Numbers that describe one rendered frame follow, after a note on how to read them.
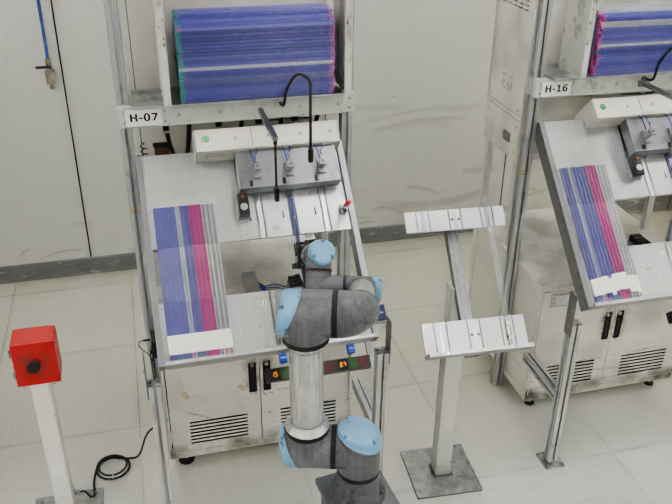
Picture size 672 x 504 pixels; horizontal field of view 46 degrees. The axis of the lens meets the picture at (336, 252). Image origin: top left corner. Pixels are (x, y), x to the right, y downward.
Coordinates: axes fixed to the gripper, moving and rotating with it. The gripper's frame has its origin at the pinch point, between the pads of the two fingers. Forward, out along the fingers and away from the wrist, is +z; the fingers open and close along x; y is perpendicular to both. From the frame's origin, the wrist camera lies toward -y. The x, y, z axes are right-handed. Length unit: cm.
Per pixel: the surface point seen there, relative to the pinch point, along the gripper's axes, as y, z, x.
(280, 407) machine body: -50, 46, 7
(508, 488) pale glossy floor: -90, 26, -72
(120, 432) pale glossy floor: -54, 82, 67
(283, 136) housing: 44.4, 4.0, 0.1
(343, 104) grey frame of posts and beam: 53, 1, -21
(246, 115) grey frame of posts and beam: 52, 2, 12
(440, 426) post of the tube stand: -62, 22, -47
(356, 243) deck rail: 5.8, 1.0, -19.4
